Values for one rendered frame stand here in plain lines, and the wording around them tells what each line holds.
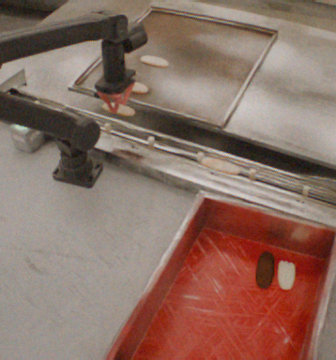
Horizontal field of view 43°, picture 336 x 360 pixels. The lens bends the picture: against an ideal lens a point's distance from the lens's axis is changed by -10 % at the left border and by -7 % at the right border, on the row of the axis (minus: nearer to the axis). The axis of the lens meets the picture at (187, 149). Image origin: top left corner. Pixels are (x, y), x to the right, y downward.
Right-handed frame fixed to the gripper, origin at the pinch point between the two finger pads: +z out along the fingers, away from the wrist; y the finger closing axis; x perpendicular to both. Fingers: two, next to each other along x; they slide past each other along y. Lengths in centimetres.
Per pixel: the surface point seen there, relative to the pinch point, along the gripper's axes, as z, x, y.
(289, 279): 10, -56, -25
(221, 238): 10.9, -38.6, -19.6
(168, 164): 7.3, -18.5, -6.7
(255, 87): 2.3, -27.9, 28.3
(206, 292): 11, -42, -34
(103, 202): 11.2, -8.8, -22.0
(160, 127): 11.9, -6.2, 10.4
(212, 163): 7.6, -27.7, -1.4
